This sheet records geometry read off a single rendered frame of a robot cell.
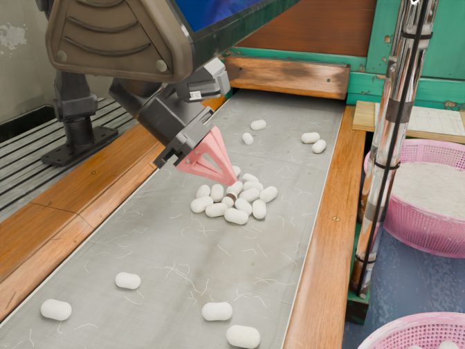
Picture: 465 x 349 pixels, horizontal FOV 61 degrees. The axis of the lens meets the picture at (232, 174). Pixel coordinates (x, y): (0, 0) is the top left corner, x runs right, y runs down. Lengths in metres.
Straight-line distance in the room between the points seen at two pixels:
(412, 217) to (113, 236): 0.44
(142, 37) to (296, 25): 0.81
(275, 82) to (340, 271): 0.57
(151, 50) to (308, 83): 0.76
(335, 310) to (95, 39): 0.35
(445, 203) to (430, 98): 0.35
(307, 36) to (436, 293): 0.62
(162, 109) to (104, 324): 0.26
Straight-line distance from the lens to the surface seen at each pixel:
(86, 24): 0.22
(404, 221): 0.67
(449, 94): 1.01
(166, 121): 0.50
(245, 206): 0.59
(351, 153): 0.76
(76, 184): 0.68
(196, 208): 0.60
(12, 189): 0.93
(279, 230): 0.58
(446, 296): 0.65
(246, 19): 0.29
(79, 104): 0.93
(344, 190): 0.64
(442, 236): 0.67
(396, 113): 0.41
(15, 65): 2.91
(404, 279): 0.65
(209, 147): 0.50
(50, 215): 0.62
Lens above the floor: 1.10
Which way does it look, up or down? 31 degrees down
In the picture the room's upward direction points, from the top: straight up
